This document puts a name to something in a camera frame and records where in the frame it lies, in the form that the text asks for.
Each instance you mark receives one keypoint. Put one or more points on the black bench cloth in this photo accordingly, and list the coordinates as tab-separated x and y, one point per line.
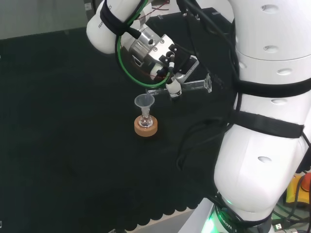
73	121

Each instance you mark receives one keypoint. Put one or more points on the clear plastic funnel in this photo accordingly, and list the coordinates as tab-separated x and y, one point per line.
143	102

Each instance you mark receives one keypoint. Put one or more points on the clear round-bottom flask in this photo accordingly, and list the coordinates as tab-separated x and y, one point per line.
145	121

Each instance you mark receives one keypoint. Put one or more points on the yellow stop button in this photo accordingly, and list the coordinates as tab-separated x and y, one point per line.
295	191

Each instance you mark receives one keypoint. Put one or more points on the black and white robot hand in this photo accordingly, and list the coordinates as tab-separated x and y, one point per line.
181	60

